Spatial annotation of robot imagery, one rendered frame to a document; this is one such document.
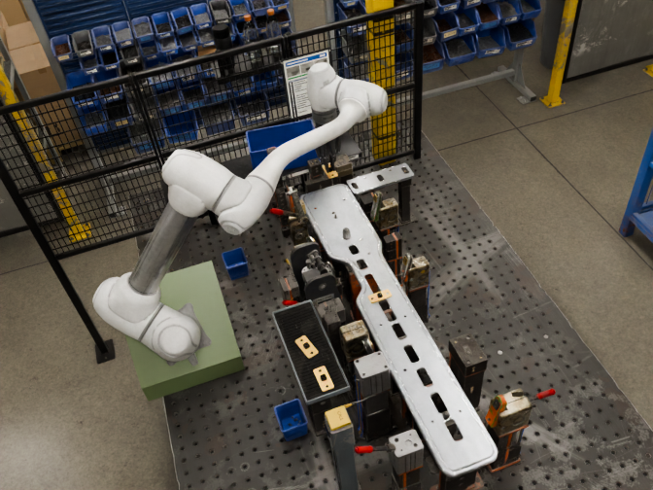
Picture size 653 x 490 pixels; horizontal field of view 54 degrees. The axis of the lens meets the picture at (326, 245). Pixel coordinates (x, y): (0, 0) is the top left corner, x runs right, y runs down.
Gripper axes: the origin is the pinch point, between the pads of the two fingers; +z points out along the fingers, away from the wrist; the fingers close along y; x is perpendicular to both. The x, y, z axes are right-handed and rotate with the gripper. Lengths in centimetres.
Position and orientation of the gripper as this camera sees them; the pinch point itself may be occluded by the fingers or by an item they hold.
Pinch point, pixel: (328, 162)
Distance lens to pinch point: 251.1
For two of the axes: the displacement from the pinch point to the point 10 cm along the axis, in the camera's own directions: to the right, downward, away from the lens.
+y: 9.4, -3.0, 1.9
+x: -3.4, -6.5, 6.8
